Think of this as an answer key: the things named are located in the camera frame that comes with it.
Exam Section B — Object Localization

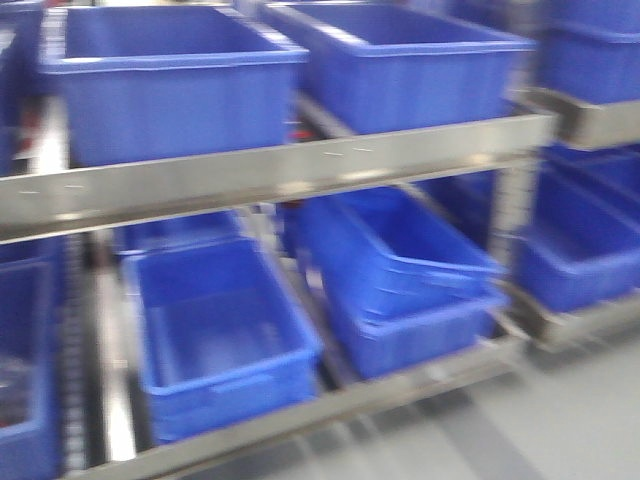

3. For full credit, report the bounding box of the stacked blue bins lower right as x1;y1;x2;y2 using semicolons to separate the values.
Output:
293;187;508;378

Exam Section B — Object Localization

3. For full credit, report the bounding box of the blue bin lower left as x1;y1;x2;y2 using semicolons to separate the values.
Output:
121;237;323;444

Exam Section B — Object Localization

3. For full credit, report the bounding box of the blue bin upper right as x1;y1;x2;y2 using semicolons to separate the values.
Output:
258;1;535;134

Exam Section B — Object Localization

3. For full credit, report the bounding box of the blue bin upper left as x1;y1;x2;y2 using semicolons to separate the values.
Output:
40;5;309;167

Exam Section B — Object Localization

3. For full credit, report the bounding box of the neighbour rack blue bin lower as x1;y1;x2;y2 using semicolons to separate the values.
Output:
514;169;639;312

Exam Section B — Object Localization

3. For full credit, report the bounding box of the neighbour rack blue bin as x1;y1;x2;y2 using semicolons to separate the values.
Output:
514;169;639;312
536;22;639;104

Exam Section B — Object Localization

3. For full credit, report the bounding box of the neighbour rack blue bin upper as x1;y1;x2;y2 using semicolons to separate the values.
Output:
536;22;639;104

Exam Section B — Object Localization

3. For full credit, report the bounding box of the steel flow rack frame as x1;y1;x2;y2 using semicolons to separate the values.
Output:
1;90;555;479

